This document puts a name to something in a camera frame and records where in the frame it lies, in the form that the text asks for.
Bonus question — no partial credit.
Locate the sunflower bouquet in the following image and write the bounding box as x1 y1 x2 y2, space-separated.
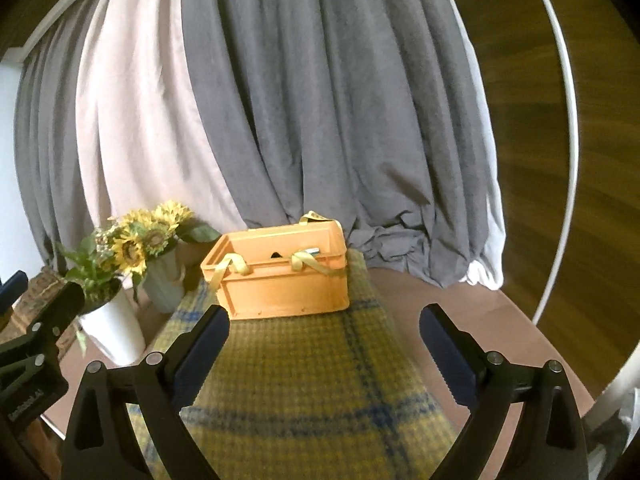
107 200 222 277

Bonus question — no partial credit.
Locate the white plastic frame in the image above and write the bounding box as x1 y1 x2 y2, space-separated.
582 345 640 480

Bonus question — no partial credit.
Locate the yellow blue plaid mat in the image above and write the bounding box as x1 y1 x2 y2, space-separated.
127 249 458 480

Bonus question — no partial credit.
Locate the grey curtain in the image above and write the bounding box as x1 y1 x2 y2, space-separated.
180 0 501 289
14 35 101 266

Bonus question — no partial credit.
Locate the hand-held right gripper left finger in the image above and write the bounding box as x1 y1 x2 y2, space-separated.
60 304 232 480

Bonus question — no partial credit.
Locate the white plant pot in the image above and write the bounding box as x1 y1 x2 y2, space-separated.
79 285 147 367

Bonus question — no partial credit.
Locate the orange plastic basket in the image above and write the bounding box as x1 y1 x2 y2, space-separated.
200 211 351 321

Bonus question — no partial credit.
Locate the white ribbed vase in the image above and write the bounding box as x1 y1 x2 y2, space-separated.
144 247 187 314

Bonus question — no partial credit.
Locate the white curtain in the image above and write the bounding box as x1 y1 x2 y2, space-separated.
75 0 248 241

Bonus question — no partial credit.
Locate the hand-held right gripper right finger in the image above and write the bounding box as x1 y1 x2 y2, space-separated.
419 302 591 480

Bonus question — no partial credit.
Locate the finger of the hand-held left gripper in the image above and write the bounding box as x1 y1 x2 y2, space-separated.
0 270 29 318
0 282 86 391

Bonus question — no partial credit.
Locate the white curved tube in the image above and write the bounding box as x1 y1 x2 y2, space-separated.
520 0 582 327

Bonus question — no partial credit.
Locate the brown wicker basket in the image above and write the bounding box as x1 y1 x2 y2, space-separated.
10 266 81 358

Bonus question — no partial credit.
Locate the white curtain lining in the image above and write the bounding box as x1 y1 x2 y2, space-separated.
447 0 507 291

